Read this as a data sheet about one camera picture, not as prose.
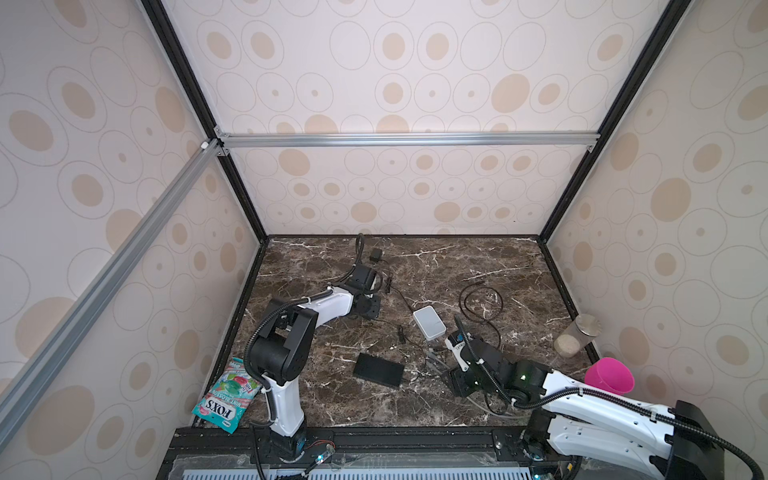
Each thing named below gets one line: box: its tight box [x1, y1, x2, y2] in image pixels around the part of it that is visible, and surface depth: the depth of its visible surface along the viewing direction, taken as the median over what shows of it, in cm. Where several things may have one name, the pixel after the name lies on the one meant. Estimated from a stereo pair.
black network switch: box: [353, 353, 406, 387], surface depth 87 cm
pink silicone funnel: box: [584, 357, 635, 395], surface depth 70 cm
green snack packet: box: [192, 357, 262, 434], surface depth 79 cm
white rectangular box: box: [413, 305, 447, 341], surface depth 97 cm
